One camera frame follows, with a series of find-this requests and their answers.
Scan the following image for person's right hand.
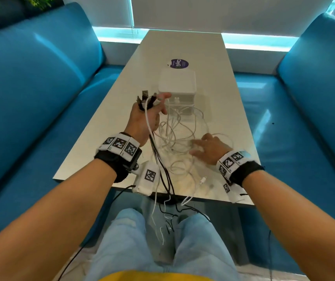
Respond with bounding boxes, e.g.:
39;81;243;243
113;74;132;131
189;133;233;166

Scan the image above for person's left hand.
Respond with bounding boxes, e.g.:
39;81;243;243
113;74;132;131
123;92;173;147

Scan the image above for tangle of white cables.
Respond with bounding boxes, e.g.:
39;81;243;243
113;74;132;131
155;98;234;207

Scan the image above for bundle of black white cables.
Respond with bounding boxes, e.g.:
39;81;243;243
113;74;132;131
138;90;185;229

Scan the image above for white box with drawers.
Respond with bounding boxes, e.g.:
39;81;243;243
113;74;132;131
158;68;197;116

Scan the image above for person's right forearm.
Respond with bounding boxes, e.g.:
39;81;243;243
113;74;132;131
242;170;335;281

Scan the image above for person's left forearm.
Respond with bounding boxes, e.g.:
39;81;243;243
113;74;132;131
0;159;117;281

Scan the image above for person's blue jeans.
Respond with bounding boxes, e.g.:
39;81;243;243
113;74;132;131
84;208;241;281

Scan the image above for person's yellow shirt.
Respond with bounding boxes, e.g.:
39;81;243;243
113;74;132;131
97;270;215;281

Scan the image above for black marker-tagged right wristband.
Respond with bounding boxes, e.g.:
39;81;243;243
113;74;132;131
216;150;265;188

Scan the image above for black marker-tagged wristband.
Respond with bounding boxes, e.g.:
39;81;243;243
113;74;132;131
94;132;143;183
216;150;265;188

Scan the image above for white table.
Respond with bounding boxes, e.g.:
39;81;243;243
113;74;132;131
52;30;260;206

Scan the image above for black marker-tagged left wristband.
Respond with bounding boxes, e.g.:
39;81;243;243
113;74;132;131
94;132;143;183

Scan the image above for round purple sticker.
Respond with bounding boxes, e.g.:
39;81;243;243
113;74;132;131
169;58;189;69

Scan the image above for cyan light strip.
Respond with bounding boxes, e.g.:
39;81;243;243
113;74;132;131
92;26;299;52

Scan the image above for blue leather sofa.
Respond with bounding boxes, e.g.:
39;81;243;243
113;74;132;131
0;2;124;235
235;13;335;276

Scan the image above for green leafy plant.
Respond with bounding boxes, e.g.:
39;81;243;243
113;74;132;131
0;0;54;12

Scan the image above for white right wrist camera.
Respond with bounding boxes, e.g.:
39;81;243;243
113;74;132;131
223;181;249;204

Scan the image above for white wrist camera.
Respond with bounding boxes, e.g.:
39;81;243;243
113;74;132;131
223;181;249;204
132;160;161;196

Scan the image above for black right camera cord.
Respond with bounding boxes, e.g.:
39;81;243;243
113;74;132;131
240;193;273;281

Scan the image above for black camera cord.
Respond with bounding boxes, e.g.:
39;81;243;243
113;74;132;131
58;185;136;281
240;193;273;281

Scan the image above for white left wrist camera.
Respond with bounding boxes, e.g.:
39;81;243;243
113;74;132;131
132;160;161;196

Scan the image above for cyan vertical wall light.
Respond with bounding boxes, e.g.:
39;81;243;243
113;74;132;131
127;0;135;28

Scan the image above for black left camera cord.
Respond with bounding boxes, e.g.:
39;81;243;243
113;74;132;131
58;185;136;281

